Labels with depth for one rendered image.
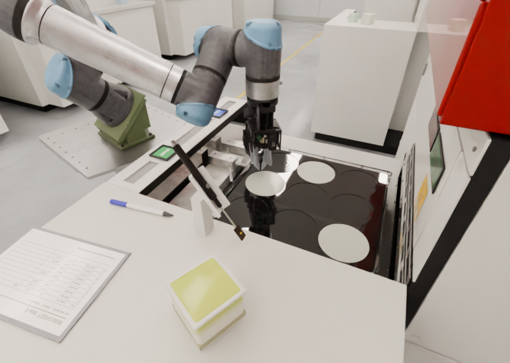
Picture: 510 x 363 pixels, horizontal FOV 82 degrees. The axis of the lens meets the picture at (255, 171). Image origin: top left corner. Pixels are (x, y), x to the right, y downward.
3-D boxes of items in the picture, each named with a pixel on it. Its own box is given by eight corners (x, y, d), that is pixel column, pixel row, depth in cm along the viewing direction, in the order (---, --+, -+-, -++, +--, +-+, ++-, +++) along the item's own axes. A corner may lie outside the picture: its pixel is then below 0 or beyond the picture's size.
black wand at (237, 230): (166, 144, 44) (171, 141, 43) (172, 140, 45) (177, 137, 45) (239, 241, 50) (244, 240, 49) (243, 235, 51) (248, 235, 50)
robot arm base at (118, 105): (98, 118, 110) (72, 105, 101) (120, 83, 110) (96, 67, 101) (117, 133, 101) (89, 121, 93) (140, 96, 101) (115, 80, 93)
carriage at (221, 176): (250, 157, 94) (250, 149, 92) (183, 238, 67) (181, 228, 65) (228, 151, 96) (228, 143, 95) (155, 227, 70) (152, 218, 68)
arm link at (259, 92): (243, 73, 66) (278, 71, 67) (243, 92, 69) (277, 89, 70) (248, 84, 60) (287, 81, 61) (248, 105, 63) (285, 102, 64)
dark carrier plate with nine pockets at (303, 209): (387, 175, 79) (387, 174, 78) (372, 280, 53) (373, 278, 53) (267, 148, 90) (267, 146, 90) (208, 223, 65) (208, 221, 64)
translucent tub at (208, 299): (247, 318, 41) (247, 289, 37) (200, 356, 37) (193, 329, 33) (217, 280, 45) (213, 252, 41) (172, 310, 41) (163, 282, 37)
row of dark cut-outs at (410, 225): (413, 151, 79) (415, 143, 77) (408, 288, 46) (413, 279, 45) (410, 151, 79) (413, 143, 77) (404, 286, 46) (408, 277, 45)
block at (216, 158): (238, 164, 86) (237, 155, 84) (232, 170, 83) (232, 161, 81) (214, 157, 88) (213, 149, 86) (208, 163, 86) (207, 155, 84)
